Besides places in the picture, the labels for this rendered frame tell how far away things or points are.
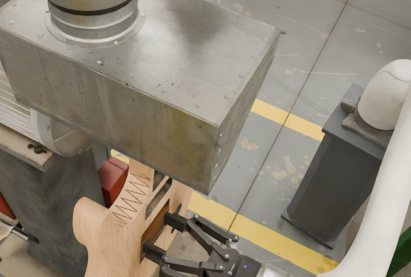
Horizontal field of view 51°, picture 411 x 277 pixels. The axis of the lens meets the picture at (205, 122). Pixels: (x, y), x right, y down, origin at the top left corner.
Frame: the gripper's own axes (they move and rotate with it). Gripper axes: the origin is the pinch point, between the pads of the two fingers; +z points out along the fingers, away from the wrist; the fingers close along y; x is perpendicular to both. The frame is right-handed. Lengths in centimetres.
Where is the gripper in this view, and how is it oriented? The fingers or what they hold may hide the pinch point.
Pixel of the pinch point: (156, 232)
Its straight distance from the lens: 84.7
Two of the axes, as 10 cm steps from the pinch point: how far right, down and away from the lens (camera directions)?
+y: 4.4, -5.6, 7.0
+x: 1.5, -7.3, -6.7
